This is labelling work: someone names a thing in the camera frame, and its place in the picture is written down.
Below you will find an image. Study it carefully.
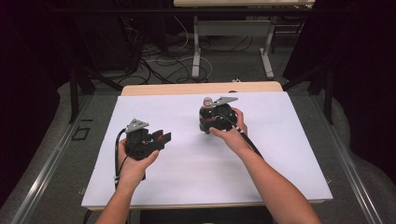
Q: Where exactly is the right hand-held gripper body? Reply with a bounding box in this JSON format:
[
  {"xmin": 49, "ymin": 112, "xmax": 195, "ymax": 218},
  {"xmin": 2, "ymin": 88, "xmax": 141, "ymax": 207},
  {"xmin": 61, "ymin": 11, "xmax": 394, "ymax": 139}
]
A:
[{"xmin": 207, "ymin": 95, "xmax": 240, "ymax": 132}]

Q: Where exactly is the black curtain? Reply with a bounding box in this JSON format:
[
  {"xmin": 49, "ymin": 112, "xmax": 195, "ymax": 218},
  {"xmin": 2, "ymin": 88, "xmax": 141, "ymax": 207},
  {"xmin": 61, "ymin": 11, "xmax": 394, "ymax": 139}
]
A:
[
  {"xmin": 0, "ymin": 0, "xmax": 78, "ymax": 208},
  {"xmin": 283, "ymin": 0, "xmax": 396, "ymax": 185}
]

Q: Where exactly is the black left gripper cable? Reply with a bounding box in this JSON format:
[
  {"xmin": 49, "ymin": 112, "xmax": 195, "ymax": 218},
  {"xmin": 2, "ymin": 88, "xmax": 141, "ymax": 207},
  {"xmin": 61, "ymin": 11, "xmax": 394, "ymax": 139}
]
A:
[{"xmin": 82, "ymin": 128, "xmax": 148, "ymax": 224}]

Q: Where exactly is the person's dark clothing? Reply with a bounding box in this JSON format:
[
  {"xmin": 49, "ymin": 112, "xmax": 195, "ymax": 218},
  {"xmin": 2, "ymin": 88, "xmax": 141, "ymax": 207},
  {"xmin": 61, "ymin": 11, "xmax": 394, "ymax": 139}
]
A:
[{"xmin": 139, "ymin": 205, "xmax": 276, "ymax": 224}]

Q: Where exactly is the aluminium floor rail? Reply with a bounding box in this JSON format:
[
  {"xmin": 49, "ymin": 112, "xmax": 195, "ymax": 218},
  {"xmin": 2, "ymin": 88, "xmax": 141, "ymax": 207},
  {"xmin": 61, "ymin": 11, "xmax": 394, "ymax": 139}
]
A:
[
  {"xmin": 10, "ymin": 94, "xmax": 94, "ymax": 224},
  {"xmin": 309, "ymin": 94, "xmax": 386, "ymax": 224}
]

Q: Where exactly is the dark cola bottle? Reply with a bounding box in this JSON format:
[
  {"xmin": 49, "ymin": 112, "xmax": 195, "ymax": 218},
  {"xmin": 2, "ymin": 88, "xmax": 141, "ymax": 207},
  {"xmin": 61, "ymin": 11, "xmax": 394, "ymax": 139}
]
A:
[{"xmin": 199, "ymin": 96, "xmax": 219, "ymax": 135}]

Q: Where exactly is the white table mat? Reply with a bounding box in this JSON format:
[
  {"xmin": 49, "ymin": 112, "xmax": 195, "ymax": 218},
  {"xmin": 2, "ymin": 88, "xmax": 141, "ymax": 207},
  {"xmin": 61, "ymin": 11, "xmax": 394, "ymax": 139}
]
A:
[{"xmin": 80, "ymin": 91, "xmax": 333, "ymax": 209}]

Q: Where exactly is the white floor cable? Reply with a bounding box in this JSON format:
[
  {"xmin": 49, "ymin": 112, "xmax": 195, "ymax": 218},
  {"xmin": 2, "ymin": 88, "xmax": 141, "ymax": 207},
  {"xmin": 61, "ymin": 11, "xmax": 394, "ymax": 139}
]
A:
[{"xmin": 146, "ymin": 15, "xmax": 214, "ymax": 82}]

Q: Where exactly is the black metal stand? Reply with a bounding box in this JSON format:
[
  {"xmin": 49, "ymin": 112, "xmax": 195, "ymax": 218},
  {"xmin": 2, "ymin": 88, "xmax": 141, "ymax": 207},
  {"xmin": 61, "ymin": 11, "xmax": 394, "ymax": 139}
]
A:
[
  {"xmin": 281, "ymin": 60, "xmax": 335, "ymax": 125},
  {"xmin": 68, "ymin": 60, "xmax": 124, "ymax": 124}
]

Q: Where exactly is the tangle of black floor cables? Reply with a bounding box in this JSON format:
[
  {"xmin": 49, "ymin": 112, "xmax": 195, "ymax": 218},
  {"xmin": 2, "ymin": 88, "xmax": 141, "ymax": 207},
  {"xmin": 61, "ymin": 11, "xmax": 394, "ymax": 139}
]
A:
[{"xmin": 118, "ymin": 17, "xmax": 255, "ymax": 86}]

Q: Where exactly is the person's right hand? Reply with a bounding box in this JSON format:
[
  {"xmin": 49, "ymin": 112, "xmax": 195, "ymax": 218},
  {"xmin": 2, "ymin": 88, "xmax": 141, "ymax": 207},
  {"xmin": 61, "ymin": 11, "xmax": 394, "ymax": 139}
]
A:
[{"xmin": 208, "ymin": 106, "xmax": 255, "ymax": 159}]

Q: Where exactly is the person's left hand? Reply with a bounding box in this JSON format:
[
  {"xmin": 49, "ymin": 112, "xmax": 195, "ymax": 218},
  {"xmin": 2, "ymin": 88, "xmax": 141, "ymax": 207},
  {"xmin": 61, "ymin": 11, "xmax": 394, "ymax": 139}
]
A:
[{"xmin": 117, "ymin": 138, "xmax": 161, "ymax": 194}]

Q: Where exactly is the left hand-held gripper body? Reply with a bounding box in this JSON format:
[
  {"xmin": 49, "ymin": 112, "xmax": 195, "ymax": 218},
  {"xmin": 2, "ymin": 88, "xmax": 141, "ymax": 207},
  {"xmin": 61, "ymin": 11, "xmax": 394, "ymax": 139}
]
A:
[{"xmin": 124, "ymin": 118, "xmax": 158, "ymax": 161}]

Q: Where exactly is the white-legged desk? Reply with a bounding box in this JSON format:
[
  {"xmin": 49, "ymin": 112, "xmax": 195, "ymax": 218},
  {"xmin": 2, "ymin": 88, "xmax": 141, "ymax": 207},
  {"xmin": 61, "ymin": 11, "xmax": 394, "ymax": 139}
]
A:
[{"xmin": 173, "ymin": 0, "xmax": 316, "ymax": 80}]

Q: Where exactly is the wooden table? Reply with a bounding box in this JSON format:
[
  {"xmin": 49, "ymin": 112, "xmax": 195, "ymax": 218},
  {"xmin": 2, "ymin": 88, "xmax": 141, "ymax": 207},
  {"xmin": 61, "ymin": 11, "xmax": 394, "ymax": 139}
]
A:
[{"xmin": 81, "ymin": 80, "xmax": 333, "ymax": 211}]

